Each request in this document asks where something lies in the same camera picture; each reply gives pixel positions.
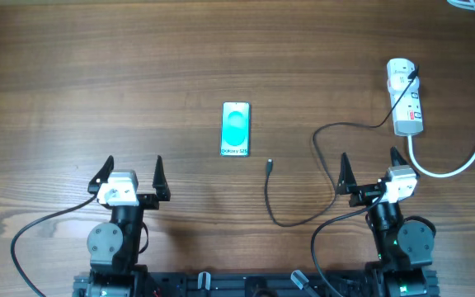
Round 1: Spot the right black camera cable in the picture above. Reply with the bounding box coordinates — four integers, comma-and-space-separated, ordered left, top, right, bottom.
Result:
310, 187, 387, 297

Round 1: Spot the black USB charging cable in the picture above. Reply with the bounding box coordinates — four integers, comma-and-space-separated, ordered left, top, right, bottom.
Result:
264, 65, 420, 228

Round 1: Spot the white USB charger plug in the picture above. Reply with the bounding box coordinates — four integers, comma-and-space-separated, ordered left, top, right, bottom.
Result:
387, 73, 420, 95

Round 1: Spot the left black camera cable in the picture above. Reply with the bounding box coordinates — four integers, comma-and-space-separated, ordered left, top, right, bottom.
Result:
10, 192, 99, 297

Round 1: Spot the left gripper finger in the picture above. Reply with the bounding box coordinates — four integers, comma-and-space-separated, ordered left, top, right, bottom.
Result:
87, 155, 114, 193
152, 155, 170, 194

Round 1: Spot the black camera cable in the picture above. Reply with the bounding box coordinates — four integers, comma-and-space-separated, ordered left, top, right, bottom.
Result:
10, 192, 99, 297
310, 187, 387, 297

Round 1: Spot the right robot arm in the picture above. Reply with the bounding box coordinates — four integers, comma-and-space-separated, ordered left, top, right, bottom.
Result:
336, 147, 440, 297

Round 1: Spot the Galaxy S25 smartphone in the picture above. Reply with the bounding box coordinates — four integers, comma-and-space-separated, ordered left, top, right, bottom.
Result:
220, 101, 251, 157

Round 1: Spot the white power strip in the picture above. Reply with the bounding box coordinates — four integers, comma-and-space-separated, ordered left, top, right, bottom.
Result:
387, 58, 423, 136

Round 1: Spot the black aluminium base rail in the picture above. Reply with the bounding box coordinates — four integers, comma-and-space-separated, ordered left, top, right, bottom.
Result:
72, 270, 440, 297

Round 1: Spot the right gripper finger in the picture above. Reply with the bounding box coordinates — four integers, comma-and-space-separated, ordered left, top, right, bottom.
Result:
389, 147, 420, 178
336, 153, 357, 193

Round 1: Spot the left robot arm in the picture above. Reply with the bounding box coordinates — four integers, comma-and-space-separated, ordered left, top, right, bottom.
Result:
75, 156, 171, 297

